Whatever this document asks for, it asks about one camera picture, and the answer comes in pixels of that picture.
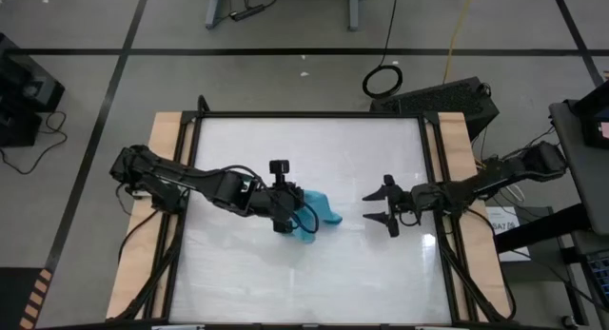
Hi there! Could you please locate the blue microfibre towel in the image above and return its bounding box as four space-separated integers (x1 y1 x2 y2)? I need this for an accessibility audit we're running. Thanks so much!
286 189 344 244

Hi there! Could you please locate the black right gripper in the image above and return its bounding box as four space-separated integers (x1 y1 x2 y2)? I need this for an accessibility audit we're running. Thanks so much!
362 174 422 239

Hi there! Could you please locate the black power strip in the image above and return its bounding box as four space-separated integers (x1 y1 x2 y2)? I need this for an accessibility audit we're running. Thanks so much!
229 3 266 23

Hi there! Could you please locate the black floor cable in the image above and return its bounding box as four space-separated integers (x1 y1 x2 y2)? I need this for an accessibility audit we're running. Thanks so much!
0 110 69 176

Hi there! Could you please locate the black table frame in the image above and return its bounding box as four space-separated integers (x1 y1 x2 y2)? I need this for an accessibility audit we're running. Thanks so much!
113 109 519 327

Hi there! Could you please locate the black hanging cable with coil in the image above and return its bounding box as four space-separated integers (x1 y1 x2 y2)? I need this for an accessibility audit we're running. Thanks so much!
362 0 404 101

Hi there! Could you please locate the black stand bar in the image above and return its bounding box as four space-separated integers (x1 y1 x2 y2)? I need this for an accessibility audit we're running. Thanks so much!
494 203 592 256

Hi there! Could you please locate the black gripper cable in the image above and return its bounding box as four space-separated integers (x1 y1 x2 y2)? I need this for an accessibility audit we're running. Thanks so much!
288 201 321 236

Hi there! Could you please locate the wooden board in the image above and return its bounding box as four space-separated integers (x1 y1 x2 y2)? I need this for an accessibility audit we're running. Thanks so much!
105 111 197 320
424 111 513 322

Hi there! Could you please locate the yellow hanging cable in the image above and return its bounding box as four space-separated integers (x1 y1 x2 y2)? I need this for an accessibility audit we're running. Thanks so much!
442 0 479 85

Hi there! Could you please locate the black orange striped mat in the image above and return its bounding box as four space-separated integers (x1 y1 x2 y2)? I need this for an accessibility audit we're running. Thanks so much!
0 266 54 330

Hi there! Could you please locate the black equipment box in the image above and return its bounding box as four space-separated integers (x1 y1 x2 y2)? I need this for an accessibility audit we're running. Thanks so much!
0 32 67 148

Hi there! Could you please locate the black monitor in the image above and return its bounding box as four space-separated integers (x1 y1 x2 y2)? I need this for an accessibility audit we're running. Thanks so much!
572 80 609 151

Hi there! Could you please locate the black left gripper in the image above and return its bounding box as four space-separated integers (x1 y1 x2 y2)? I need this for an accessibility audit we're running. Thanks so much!
246 175 306 235

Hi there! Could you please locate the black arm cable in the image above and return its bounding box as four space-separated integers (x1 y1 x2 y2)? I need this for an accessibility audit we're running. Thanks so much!
115 182 161 265
464 206 519 322

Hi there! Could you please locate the white paper sheet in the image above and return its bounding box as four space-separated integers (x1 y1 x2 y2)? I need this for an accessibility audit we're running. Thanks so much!
484 205 531 264

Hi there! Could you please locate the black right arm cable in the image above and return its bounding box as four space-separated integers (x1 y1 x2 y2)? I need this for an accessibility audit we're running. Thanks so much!
464 206 519 322

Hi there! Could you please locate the black keyboard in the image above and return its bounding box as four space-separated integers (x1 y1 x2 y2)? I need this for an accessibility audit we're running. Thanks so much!
584 251 609 299

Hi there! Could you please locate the grey side desk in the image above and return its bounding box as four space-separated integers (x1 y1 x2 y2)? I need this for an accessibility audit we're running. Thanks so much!
548 100 609 237

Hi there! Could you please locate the grey desk leg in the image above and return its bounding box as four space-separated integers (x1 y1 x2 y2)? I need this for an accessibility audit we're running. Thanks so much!
205 0 226 30
346 0 365 33

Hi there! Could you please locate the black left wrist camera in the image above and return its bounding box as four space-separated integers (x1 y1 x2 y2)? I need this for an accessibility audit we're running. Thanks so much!
268 159 291 186

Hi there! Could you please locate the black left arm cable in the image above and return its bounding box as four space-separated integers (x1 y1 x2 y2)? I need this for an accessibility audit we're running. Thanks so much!
115 182 161 265

